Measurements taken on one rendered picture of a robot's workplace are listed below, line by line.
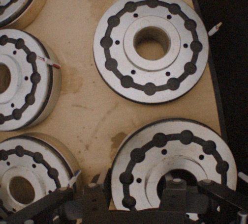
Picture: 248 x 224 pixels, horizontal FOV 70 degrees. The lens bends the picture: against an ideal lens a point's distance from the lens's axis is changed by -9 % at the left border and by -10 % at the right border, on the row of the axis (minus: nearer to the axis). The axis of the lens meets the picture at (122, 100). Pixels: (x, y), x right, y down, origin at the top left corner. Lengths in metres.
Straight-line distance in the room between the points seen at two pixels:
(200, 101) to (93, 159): 0.12
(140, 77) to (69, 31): 0.10
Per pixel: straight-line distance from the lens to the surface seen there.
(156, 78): 0.16
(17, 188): 0.23
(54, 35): 0.22
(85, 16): 0.22
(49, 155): 0.19
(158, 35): 0.19
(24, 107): 0.19
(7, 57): 0.20
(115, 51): 0.17
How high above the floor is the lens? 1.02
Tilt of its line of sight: 86 degrees down
